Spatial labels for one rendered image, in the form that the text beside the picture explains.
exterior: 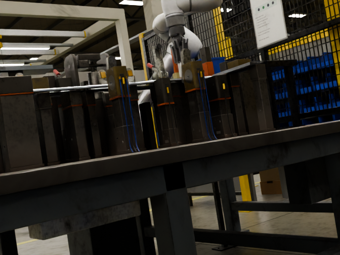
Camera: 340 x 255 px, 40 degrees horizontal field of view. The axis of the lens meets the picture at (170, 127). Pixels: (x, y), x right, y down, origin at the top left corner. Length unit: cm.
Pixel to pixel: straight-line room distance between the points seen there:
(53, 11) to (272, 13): 667
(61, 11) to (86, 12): 50
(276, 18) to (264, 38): 13
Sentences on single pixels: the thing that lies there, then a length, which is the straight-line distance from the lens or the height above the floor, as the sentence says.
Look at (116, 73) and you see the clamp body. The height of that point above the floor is 102.
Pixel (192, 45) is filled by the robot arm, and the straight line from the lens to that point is 278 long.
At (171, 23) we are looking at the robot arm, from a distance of 224.
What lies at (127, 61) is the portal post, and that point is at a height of 244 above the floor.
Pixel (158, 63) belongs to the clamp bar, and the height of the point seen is 112.
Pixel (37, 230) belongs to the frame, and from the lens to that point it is 142.
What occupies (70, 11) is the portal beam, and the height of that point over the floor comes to 337.
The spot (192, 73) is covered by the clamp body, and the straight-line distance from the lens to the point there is 202.
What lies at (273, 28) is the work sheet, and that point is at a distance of 255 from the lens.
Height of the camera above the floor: 71
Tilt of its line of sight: 2 degrees up
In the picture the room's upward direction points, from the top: 9 degrees counter-clockwise
